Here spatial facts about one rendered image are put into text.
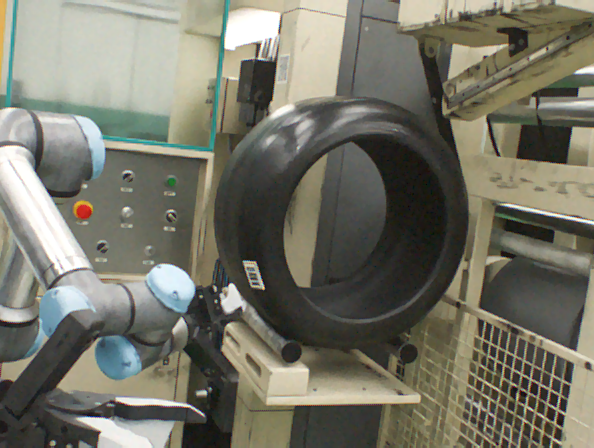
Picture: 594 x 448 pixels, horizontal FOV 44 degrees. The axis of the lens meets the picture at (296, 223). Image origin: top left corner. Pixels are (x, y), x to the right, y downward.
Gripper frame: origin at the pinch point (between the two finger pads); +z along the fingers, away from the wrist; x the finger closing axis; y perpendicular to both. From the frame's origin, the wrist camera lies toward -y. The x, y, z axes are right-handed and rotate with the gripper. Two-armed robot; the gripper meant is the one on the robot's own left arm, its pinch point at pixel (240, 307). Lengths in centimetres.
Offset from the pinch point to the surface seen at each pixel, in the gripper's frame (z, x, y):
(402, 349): 31.4, -16.6, -21.0
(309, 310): 15.0, -5.8, -5.8
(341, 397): 19.6, -5.4, -26.8
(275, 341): 13.5, 3.4, -11.2
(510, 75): 56, -47, 32
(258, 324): 21.5, 12.4, -9.0
